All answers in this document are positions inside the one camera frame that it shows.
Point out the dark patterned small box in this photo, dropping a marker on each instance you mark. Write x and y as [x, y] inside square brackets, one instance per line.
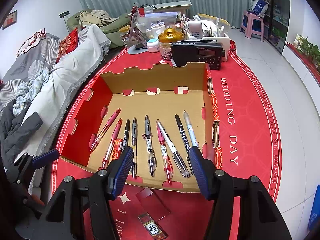
[155, 231]

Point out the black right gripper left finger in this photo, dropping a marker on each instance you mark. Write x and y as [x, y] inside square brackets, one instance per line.
[63, 216]

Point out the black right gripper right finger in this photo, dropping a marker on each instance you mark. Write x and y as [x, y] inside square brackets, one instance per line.
[259, 216]

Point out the black double-tip marker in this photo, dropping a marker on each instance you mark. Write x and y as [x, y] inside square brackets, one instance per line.
[185, 140]

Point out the white sofa blanket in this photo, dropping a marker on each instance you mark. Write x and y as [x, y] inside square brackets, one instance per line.
[54, 98]

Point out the dark red flat case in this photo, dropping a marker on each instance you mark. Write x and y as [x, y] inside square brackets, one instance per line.
[152, 204]

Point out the pink plastic stool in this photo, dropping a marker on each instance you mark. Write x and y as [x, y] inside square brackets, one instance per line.
[251, 24]

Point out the thin pink pen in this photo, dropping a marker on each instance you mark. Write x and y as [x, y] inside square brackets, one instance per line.
[168, 168]

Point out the black radio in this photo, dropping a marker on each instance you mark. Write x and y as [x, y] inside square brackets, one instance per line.
[207, 52]

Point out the grey grip gel pen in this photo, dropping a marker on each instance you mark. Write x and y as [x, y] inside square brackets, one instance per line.
[134, 147]

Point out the clear black gel pen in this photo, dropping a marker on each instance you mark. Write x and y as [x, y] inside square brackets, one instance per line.
[176, 156]

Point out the white storage basket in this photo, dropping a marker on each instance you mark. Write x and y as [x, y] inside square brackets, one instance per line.
[209, 28]

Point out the green armchair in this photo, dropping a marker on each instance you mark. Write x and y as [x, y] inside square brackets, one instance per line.
[110, 26]

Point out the silver white pen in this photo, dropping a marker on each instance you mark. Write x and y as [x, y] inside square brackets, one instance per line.
[190, 128]

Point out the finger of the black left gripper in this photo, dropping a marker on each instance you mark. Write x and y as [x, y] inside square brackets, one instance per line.
[23, 169]

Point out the red pink gel pen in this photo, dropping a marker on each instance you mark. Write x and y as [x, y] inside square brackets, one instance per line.
[98, 138]

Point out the red cardboard fruit box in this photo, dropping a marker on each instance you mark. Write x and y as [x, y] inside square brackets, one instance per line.
[156, 112]

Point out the green potted plants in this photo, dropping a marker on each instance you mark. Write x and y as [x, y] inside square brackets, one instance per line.
[310, 50]

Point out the clear pen yellow ink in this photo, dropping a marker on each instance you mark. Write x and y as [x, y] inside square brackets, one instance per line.
[151, 155]

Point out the white cream jar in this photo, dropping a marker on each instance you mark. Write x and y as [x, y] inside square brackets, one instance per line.
[153, 45]

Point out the metal phone stand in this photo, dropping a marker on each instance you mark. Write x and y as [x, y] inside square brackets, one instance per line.
[134, 35]

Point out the pink red clip pen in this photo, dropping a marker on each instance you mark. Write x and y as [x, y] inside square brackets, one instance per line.
[111, 144]

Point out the gold lid jar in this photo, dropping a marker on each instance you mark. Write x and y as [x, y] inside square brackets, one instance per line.
[166, 38]

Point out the black marker pen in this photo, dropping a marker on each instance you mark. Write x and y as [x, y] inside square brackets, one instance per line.
[126, 134]

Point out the red embroidered cushion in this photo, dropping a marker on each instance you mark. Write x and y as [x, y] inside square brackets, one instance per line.
[68, 44]

